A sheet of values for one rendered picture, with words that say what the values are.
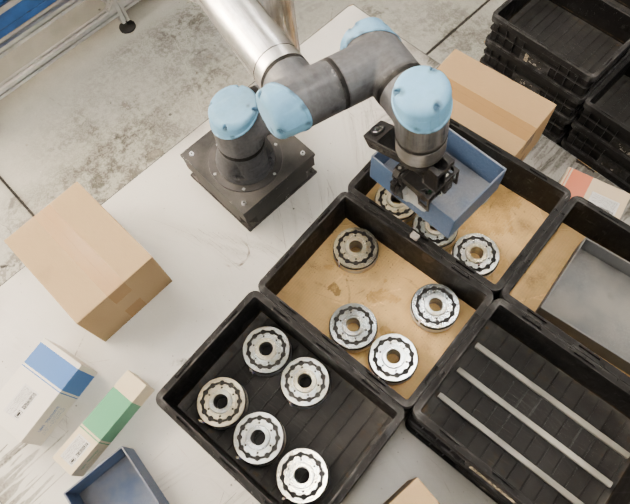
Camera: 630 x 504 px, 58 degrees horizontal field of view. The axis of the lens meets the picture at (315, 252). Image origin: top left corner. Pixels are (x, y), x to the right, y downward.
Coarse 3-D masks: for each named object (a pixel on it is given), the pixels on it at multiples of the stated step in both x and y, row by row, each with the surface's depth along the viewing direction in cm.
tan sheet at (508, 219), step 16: (368, 192) 139; (496, 192) 136; (512, 192) 136; (480, 208) 135; (496, 208) 135; (512, 208) 134; (528, 208) 134; (464, 224) 134; (480, 224) 133; (496, 224) 133; (512, 224) 133; (528, 224) 132; (496, 240) 131; (512, 240) 131; (528, 240) 131; (512, 256) 130; (496, 272) 128
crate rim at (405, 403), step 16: (368, 208) 126; (320, 224) 125; (384, 224) 124; (304, 240) 124; (288, 256) 122; (432, 256) 120; (272, 272) 121; (464, 272) 118; (480, 288) 117; (480, 304) 115; (304, 320) 116; (320, 336) 115; (464, 336) 113; (336, 352) 113; (448, 352) 112; (432, 368) 111; (384, 384) 110; (400, 400) 109; (416, 400) 109
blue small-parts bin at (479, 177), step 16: (448, 144) 112; (464, 144) 108; (384, 160) 113; (464, 160) 112; (480, 160) 108; (384, 176) 108; (464, 176) 112; (480, 176) 112; (496, 176) 108; (448, 192) 110; (464, 192) 110; (480, 192) 110; (416, 208) 108; (432, 208) 103; (448, 208) 109; (464, 208) 109; (432, 224) 107; (448, 224) 103
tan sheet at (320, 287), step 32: (352, 224) 135; (320, 256) 133; (384, 256) 132; (288, 288) 130; (320, 288) 130; (352, 288) 129; (384, 288) 129; (416, 288) 128; (320, 320) 127; (384, 320) 126; (416, 384) 120
